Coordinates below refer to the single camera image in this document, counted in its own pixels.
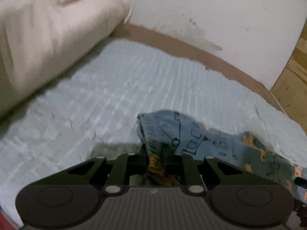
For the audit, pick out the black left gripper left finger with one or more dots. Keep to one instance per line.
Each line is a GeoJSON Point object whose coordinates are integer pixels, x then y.
{"type": "Point", "coordinates": [101, 172]}

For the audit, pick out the rolled cream duvet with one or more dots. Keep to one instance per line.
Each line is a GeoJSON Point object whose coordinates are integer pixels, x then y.
{"type": "Point", "coordinates": [40, 39]}

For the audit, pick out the brown wooden bed board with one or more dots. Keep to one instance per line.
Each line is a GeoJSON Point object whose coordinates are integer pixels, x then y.
{"type": "Point", "coordinates": [181, 49]}

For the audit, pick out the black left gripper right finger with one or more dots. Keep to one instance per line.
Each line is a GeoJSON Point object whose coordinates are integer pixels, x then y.
{"type": "Point", "coordinates": [210, 173]}

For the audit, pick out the blue pants with orange cars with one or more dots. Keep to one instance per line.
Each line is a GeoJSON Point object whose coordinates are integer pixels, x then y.
{"type": "Point", "coordinates": [168, 132]}

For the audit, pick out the light blue quilted bed cover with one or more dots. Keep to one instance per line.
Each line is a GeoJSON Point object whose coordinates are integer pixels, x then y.
{"type": "Point", "coordinates": [92, 110]}

